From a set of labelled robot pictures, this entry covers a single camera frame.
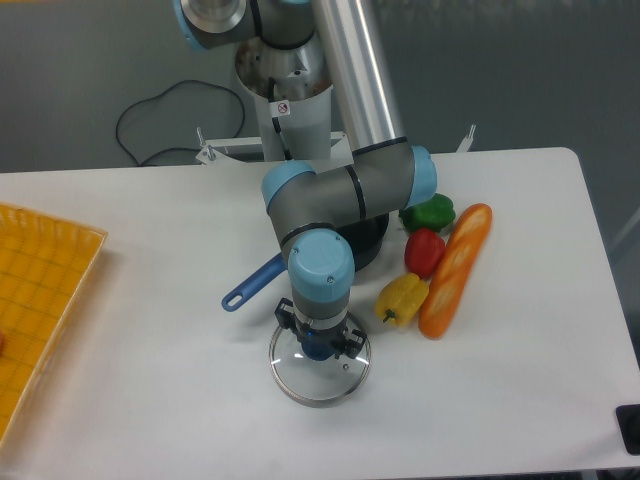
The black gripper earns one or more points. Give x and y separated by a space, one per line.
332 332

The glass lid blue knob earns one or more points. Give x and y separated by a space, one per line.
318 379

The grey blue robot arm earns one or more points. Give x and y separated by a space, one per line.
332 125

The yellow bell pepper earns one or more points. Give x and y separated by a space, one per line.
400 300

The dark blue saucepan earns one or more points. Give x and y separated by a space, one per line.
364 237

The red bell pepper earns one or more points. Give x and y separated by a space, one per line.
423 252

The orange baguette loaf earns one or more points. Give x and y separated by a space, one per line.
450 278

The green bell pepper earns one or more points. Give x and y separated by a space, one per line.
434 214

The yellow woven basket tray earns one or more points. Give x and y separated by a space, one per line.
45 261

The black corner device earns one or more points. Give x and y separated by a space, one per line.
628 417

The white metal base frame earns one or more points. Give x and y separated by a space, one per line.
249 150

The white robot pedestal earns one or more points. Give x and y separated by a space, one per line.
291 90

